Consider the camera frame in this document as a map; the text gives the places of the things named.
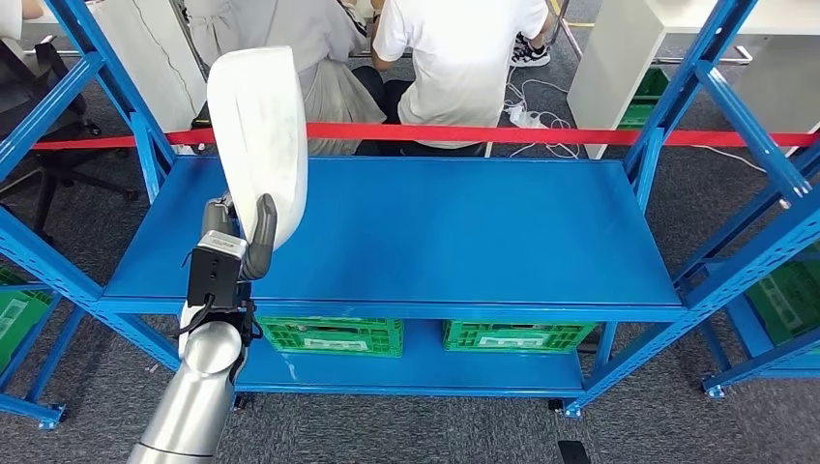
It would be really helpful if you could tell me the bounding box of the green plastic crate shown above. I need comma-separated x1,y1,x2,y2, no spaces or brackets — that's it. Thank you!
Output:
618,67,671,130
746,242,820,347
0,267,56,373
257,316,405,359
443,320,599,354

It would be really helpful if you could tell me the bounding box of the person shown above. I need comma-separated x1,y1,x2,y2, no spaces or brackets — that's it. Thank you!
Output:
371,0,552,157
0,0,43,40
511,32,552,69
184,0,386,157

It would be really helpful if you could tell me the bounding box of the red barrier belt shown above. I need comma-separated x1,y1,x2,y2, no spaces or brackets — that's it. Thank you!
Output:
32,123,820,153

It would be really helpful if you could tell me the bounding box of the white curved plastic part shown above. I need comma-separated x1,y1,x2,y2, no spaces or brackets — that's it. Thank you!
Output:
206,45,309,252

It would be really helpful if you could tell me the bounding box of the white power strip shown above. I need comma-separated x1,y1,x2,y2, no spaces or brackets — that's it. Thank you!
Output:
509,105,545,130

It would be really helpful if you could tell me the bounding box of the black office chair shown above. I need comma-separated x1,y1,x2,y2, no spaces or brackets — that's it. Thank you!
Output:
0,41,139,245

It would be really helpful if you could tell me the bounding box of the white floor cable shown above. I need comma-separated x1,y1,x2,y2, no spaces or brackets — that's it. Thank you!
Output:
691,143,769,174

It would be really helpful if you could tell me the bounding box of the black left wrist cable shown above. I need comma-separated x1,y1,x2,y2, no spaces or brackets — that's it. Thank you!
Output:
172,294,216,337

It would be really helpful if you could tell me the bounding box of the metal tube frame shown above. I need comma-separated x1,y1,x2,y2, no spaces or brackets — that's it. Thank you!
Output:
653,44,754,67

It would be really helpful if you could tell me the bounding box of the white partition panel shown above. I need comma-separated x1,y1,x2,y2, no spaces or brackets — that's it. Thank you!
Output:
89,0,210,134

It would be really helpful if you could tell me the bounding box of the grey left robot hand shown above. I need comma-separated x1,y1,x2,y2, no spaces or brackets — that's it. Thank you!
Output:
201,191,278,281

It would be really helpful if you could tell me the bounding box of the white cable bundle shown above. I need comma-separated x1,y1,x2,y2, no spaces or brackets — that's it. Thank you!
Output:
502,64,581,160

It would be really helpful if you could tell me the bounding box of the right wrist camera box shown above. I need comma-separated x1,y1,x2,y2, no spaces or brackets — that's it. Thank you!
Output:
557,440,592,464

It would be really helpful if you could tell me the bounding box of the blue metal shelf rack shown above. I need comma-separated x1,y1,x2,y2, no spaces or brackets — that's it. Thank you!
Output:
0,265,88,430
0,0,820,419
701,240,820,399

